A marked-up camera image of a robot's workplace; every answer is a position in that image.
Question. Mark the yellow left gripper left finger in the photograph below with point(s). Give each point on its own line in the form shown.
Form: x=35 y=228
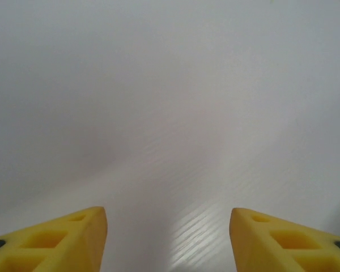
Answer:
x=59 y=243

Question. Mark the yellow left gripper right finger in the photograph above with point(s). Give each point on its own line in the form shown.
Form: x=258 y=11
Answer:
x=286 y=243

